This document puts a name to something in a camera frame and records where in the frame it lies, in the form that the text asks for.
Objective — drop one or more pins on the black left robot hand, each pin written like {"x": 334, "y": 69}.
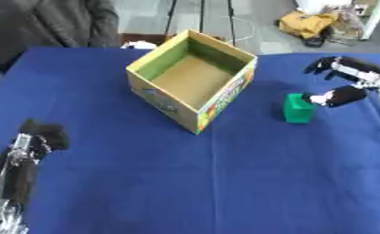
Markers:
{"x": 22, "y": 170}

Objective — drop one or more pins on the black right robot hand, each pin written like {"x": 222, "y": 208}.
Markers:
{"x": 353, "y": 71}

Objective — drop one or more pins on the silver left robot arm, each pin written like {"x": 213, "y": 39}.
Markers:
{"x": 4, "y": 218}

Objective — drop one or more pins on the cardboard box with green inside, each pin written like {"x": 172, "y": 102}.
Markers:
{"x": 193, "y": 80}

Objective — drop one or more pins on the green block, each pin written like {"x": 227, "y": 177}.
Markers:
{"x": 297, "y": 108}

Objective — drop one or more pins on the yellow bag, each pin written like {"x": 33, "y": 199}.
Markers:
{"x": 305, "y": 24}

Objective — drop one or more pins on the person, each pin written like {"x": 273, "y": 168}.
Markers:
{"x": 44, "y": 24}

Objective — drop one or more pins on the white object behind table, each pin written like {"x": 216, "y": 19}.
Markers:
{"x": 139, "y": 45}

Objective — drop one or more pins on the white post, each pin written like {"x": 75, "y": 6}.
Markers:
{"x": 376, "y": 19}

